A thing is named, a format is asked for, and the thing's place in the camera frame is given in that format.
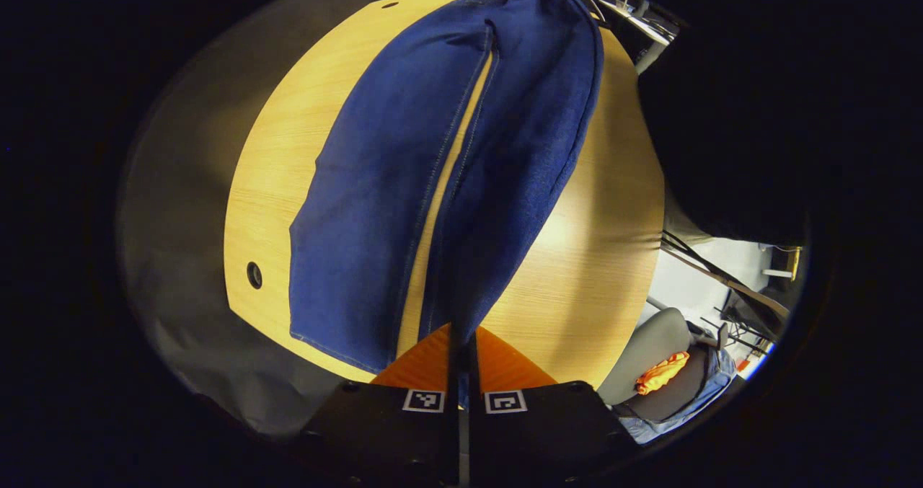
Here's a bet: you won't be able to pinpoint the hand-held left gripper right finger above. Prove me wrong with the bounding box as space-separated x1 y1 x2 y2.
467 326 640 488

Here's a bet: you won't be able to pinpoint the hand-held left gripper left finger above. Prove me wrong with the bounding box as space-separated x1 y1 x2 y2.
300 322 461 488

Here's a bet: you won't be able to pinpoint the blue jeans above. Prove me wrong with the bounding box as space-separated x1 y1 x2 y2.
288 0 606 409

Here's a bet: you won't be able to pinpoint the white desk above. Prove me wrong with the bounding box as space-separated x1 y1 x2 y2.
597 0 675 76

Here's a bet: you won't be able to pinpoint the orange cloth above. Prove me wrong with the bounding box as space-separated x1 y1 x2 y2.
635 350 691 396

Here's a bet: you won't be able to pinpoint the grey office chair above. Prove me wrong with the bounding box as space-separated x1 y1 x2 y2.
597 306 729 424

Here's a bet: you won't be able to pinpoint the denim garment on chair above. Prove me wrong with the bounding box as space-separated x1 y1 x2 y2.
619 344 738 444

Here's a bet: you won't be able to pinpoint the brown slanted bar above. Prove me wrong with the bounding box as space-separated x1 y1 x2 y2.
660 230 792 321

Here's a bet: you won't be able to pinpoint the black backdrop cloth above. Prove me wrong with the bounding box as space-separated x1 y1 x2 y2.
115 0 534 442

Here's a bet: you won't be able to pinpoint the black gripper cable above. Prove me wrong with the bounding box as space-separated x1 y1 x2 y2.
562 0 608 27

